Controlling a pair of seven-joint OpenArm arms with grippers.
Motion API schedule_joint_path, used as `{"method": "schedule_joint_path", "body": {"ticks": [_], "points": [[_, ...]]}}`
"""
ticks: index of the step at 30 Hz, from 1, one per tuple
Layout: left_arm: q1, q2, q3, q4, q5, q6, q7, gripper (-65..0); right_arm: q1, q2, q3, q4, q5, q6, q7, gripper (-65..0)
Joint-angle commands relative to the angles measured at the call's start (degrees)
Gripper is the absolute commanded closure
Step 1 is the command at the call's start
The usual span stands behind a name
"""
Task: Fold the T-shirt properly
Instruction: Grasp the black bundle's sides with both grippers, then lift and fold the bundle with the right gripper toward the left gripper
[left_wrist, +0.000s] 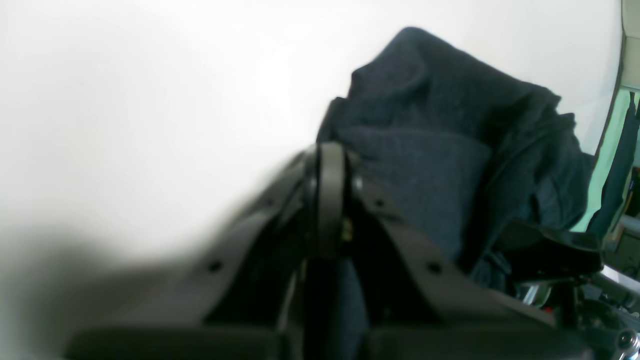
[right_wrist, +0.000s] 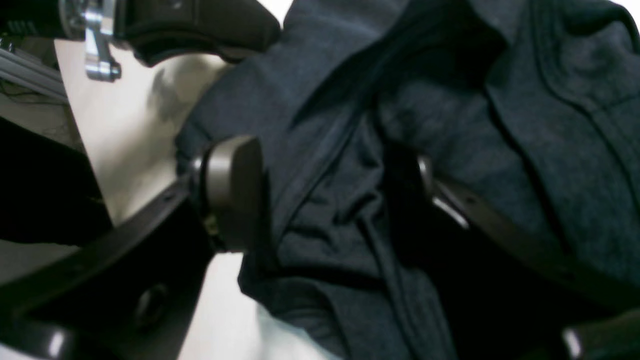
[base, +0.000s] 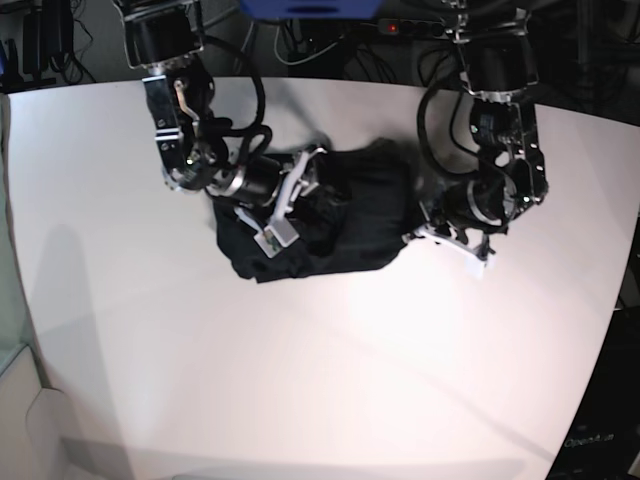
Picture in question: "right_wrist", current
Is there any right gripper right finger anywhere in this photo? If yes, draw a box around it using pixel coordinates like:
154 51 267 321
385 145 640 360

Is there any dark navy long-sleeve shirt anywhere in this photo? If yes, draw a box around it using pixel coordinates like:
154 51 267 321
176 0 639 360

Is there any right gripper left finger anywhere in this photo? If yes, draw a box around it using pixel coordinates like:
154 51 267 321
1 135 265 360

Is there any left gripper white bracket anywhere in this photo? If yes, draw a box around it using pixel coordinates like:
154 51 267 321
0 0 281 83

